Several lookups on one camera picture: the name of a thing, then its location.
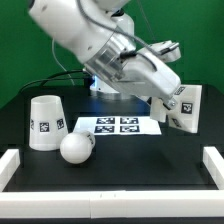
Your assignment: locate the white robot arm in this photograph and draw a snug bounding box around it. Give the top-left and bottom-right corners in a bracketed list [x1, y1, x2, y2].
[28, 0, 181, 109]

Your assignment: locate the white lamp base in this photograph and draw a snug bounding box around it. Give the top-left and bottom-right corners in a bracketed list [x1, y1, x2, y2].
[150, 85, 202, 133]

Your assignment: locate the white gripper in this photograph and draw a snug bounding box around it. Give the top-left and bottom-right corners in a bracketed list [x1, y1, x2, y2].
[110, 48, 181, 110]

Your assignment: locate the white marker sheet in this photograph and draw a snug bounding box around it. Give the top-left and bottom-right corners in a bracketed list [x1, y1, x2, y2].
[73, 116, 161, 135]

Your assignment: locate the white lamp shade cone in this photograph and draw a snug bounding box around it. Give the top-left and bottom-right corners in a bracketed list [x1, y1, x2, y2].
[29, 95, 68, 151]

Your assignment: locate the white front fence bar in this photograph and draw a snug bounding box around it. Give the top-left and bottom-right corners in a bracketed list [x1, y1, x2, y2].
[0, 190, 224, 219]

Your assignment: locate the white right fence bar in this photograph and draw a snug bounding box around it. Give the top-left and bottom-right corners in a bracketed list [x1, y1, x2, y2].
[203, 146, 224, 191]

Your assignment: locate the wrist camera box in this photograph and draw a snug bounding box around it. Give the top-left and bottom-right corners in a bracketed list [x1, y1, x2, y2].
[150, 40, 181, 63]

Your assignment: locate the white lamp bulb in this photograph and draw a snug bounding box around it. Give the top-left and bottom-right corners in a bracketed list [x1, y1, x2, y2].
[60, 131, 96, 164]

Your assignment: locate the black cable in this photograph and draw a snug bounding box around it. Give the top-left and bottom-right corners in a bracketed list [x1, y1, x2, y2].
[18, 69, 93, 94]

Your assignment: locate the grey cable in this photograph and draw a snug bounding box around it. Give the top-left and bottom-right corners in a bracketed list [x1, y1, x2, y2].
[51, 38, 76, 86]

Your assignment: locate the white fence bar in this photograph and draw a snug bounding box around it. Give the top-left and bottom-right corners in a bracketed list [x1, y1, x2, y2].
[203, 146, 224, 191]
[0, 149, 20, 192]
[0, 190, 224, 219]

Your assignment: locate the white left fence bar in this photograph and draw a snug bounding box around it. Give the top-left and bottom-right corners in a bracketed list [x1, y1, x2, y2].
[0, 149, 20, 192]

